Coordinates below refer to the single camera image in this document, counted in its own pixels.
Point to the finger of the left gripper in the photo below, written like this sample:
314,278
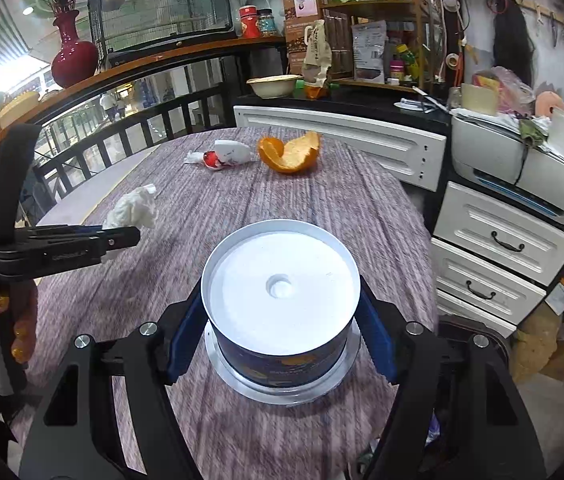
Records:
110,240

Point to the red tin canister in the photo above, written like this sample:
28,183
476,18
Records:
248,18

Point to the blue round tin can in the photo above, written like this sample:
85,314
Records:
280,297

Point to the white middle drawer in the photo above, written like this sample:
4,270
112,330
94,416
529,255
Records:
482,284

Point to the white tissue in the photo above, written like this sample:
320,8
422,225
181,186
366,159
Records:
136,208

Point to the wooden shelf rack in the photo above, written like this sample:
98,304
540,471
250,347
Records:
394,44

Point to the orange peel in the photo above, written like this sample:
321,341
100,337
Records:
290,157

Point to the white printer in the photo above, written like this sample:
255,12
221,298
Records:
489,151

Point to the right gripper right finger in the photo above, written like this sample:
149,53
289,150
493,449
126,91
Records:
474,426

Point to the glass terrarium cage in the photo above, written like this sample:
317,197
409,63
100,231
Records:
122,26

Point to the white left cabinet drawer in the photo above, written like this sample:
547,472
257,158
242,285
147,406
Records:
412,155

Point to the white snack wrapper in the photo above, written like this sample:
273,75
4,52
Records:
224,154

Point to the purple striped tablecloth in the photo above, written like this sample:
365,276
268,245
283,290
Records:
228,435

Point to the red vase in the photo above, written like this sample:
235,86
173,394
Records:
77,59

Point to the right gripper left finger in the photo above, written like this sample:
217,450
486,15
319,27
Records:
74,433

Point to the white upper drawer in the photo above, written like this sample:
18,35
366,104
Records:
500,233

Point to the white lower drawer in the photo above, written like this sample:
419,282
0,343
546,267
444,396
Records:
448,304

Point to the cream bowl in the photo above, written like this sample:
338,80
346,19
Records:
273,87

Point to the brown trash bin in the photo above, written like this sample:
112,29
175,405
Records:
466,343

